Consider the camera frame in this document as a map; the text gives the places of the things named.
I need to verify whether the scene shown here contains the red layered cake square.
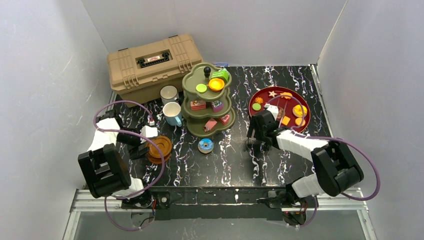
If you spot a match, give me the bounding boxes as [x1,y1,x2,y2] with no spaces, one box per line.
[190,100,207,111]

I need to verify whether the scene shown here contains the pink sprinkled cake slice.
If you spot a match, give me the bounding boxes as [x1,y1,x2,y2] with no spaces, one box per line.
[218,114,231,126]

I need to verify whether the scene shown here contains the red round lacquer tray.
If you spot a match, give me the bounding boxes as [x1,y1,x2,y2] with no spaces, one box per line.
[248,86,311,133]

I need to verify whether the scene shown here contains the white cup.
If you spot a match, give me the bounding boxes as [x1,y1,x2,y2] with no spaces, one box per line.
[160,85,181,106]

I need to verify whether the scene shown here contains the yellow glazed donut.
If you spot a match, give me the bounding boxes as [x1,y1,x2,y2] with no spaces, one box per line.
[292,104,308,118]

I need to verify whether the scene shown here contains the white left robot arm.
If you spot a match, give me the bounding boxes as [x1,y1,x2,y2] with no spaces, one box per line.
[77,130,150,201]

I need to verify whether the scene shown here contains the pink swirl roll cake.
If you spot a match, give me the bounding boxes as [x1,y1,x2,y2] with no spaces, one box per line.
[203,118,218,133]

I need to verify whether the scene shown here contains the brown wooden coasters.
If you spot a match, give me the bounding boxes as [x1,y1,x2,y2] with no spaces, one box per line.
[147,135,173,165]

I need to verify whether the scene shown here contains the orange flower cookie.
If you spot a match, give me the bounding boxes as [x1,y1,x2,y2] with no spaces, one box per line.
[254,97,264,104]

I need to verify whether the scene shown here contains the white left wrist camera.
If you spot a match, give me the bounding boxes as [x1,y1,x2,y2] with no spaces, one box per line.
[140,125,159,139]

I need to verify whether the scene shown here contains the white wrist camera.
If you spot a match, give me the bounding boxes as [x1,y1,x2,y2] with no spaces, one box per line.
[140,125,159,139]
[264,103,279,121]

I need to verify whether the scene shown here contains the green macaron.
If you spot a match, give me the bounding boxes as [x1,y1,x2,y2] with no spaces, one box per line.
[195,83,208,93]
[251,102,262,112]

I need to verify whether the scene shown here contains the green three-tier serving stand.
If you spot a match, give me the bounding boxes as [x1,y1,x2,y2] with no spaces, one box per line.
[181,62,236,138]

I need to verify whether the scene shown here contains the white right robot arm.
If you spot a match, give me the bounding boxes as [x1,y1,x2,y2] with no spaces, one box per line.
[247,110,364,200]

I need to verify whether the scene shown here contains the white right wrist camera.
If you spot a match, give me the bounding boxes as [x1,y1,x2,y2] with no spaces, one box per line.
[264,103,279,121]

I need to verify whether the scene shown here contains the purple frosted cake slice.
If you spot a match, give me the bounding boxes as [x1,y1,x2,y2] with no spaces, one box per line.
[211,100,224,113]

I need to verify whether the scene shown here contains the round yellow biscuit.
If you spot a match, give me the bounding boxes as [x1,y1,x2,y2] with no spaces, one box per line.
[295,117,306,127]

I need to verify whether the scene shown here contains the green cube sweet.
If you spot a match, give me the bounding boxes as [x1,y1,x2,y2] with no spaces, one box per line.
[210,68,230,84]

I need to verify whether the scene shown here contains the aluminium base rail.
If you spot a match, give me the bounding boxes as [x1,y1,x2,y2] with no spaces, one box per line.
[62,187,377,240]

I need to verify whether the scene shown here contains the blue frosted donut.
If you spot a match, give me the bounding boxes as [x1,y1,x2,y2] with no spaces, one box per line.
[198,138,214,154]

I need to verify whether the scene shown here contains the tan plastic toolbox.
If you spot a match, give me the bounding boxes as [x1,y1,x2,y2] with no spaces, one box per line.
[106,34,204,108]

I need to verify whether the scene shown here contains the blue mug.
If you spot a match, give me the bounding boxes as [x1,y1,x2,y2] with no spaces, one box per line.
[162,102,183,127]

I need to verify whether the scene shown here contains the star shaped cookie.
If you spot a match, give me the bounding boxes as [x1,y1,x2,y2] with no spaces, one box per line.
[268,90,278,99]

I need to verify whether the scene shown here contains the fish shaped yellow cookie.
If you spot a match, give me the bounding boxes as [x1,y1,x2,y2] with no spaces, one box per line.
[280,92,293,100]

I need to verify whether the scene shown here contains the square yellow cracker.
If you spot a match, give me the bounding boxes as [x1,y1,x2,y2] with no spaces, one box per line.
[281,116,291,126]

